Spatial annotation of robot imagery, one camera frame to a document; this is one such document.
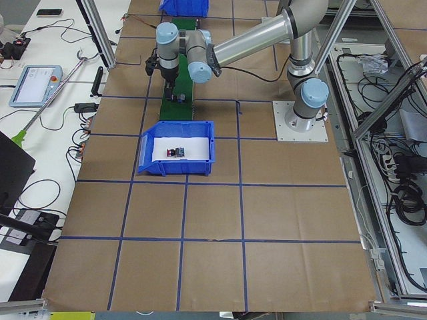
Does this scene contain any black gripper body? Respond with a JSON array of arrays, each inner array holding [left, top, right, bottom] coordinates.
[[159, 58, 179, 83]]

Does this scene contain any teach pendant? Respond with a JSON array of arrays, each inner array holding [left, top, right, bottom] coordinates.
[[9, 65, 63, 108]]

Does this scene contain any reacher grabber tool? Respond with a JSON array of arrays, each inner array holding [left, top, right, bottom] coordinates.
[[11, 49, 88, 148]]

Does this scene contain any green conveyor belt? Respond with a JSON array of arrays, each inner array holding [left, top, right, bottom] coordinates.
[[159, 18, 198, 121]]

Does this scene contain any red mushroom push button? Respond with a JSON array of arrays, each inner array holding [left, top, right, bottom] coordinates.
[[166, 147, 185, 158]]

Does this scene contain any black phone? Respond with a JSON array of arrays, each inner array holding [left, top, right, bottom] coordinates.
[[36, 9, 63, 17]]

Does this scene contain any white foam pad source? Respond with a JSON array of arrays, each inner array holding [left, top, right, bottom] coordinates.
[[152, 137, 209, 161]]

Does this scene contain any aluminium frame post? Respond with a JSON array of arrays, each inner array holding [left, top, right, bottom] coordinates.
[[75, 0, 116, 70]]

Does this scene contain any blue source bin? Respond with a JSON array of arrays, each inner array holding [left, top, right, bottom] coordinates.
[[137, 121, 216, 176]]

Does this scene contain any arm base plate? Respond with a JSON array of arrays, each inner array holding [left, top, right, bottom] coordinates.
[[272, 101, 328, 143]]

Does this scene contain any black power adapter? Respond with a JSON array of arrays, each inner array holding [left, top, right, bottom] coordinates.
[[73, 103, 99, 113]]

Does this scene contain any blue destination bin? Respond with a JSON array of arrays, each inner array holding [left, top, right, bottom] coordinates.
[[159, 0, 209, 17]]

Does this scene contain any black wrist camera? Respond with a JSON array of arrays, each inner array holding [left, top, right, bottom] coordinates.
[[145, 54, 159, 77]]

